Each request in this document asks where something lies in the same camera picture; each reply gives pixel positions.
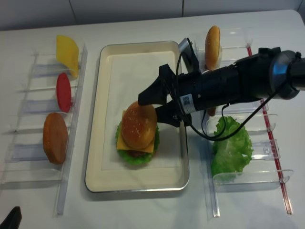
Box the brown meat patty in rack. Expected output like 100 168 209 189
207 107 216 116

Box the red tomato slice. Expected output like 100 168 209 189
56 73 72 113

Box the brown meat patty on burger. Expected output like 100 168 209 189
127 150 146 157

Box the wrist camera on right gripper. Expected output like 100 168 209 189
179 38 200 73

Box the black camera cable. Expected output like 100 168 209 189
164 40 303 141

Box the green lettuce on burger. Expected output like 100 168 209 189
115 122 160 166

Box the green lettuce leaf in rack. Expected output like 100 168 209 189
211 127 253 180

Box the sesame top bun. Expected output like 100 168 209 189
121 100 158 150

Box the orange bun bottom slice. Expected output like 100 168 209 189
42 113 68 165

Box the yellow cheese slice in rack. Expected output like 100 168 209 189
56 35 79 78

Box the clear acrylic left rack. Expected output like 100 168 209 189
0 46 88 217

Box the sesame bun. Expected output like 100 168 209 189
121 100 158 150
205 25 222 70

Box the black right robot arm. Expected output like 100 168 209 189
138 48 305 127

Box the yellow cheese slice on burger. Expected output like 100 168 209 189
116 110 155 153

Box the cream metal tray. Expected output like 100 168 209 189
85 41 189 193

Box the sesame bun in rack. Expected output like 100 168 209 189
205 25 222 70

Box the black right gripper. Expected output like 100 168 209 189
138 65 241 127

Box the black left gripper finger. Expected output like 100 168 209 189
0 206 22 229

